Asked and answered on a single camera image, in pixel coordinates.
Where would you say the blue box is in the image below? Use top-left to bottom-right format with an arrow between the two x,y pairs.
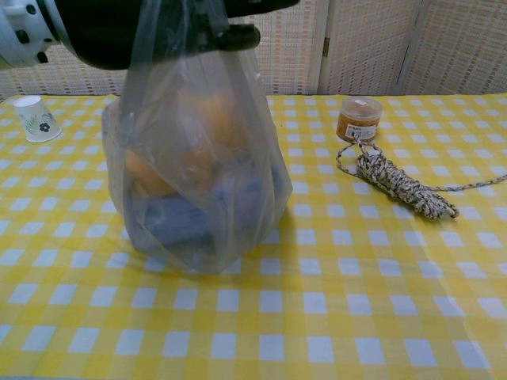
126,165 -> 286,258

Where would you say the clear plastic bag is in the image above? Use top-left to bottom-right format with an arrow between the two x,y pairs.
101,0 -> 294,276

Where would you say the white paper cup with flower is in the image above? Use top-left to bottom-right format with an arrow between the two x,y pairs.
13,95 -> 63,143

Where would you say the speckled braided rope bundle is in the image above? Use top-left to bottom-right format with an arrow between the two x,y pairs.
335,136 -> 507,220

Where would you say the beige woven folding screen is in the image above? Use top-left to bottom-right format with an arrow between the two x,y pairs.
0,0 -> 507,100

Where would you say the orange plush toy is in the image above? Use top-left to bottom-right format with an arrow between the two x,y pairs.
124,93 -> 250,197

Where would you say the clear jar with orange contents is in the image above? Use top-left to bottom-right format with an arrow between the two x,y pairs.
335,97 -> 384,144

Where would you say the yellow and white checked tablecloth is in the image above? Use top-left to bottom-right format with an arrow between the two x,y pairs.
0,93 -> 507,380

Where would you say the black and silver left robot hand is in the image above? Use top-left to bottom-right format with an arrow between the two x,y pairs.
55,0 -> 301,71

